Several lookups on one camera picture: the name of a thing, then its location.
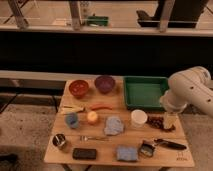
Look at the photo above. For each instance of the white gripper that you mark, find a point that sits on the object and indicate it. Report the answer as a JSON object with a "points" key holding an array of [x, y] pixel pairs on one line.
{"points": [[168, 120]]}

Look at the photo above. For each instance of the metal cup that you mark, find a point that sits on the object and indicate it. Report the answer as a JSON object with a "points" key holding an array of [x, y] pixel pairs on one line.
{"points": [[59, 141]]}

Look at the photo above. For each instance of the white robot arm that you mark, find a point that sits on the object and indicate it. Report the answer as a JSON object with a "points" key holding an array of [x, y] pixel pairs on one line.
{"points": [[187, 87]]}

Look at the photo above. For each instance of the brown dried food pile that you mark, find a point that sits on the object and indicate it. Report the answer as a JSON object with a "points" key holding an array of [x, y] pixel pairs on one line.
{"points": [[157, 122]]}

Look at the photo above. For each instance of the white cup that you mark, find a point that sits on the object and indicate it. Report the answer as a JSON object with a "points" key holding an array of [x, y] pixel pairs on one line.
{"points": [[138, 118]]}

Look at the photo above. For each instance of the green plastic tray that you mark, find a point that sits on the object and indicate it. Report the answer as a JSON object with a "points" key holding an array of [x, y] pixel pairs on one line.
{"points": [[144, 92]]}

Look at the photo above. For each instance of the blue crumpled cloth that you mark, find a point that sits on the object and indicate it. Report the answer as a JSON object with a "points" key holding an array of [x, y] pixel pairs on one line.
{"points": [[114, 126]]}

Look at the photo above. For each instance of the blue sponge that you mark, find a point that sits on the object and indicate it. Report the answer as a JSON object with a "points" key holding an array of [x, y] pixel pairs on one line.
{"points": [[126, 154]]}

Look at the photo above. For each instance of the purple bowl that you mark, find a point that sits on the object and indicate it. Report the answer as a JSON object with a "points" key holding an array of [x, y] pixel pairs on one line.
{"points": [[104, 83]]}

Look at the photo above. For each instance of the wooden table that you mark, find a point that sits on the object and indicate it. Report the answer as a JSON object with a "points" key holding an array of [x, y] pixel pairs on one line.
{"points": [[96, 144]]}

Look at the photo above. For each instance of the yellow round fruit toy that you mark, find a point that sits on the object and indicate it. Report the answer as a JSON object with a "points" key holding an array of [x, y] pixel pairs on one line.
{"points": [[92, 117]]}

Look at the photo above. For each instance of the metal fork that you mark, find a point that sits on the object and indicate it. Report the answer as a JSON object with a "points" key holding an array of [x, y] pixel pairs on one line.
{"points": [[86, 138]]}

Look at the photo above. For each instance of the red bowl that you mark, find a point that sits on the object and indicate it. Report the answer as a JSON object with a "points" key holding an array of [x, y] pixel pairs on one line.
{"points": [[79, 88]]}

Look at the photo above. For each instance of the blue cup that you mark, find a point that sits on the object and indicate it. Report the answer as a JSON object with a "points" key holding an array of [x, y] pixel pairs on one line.
{"points": [[72, 120]]}

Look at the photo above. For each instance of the black rectangular block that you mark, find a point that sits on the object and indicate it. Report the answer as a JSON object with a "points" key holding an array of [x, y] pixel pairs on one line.
{"points": [[84, 154]]}

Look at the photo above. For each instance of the dark object on shelf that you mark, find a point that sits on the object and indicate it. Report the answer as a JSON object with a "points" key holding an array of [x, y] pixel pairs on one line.
{"points": [[144, 20]]}

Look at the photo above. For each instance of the yellow banana toy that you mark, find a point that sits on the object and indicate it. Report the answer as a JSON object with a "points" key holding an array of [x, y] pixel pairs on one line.
{"points": [[67, 110]]}

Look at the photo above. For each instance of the green box on shelf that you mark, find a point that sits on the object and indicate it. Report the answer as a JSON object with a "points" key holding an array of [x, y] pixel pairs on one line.
{"points": [[97, 20]]}

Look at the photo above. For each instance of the black handled knife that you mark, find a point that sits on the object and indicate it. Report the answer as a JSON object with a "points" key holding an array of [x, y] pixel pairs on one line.
{"points": [[170, 144]]}

